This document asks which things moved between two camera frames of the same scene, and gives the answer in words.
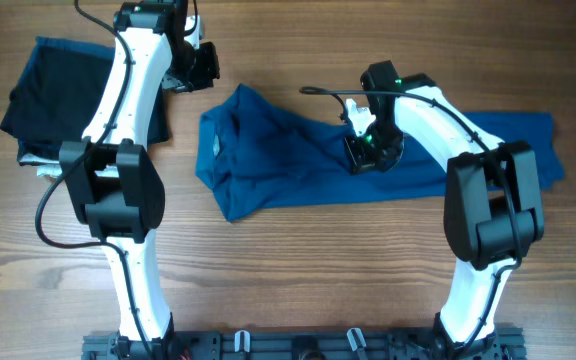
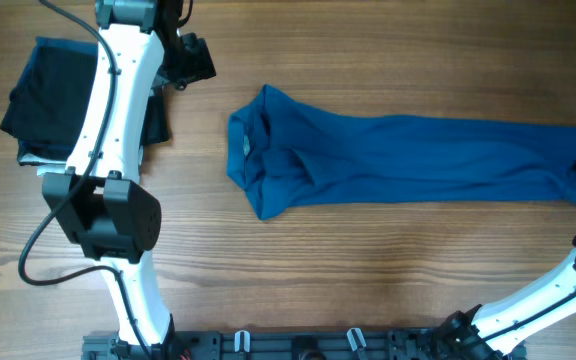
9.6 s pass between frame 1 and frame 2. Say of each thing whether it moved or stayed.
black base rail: stayed
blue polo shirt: moved
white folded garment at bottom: stayed
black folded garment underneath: stayed
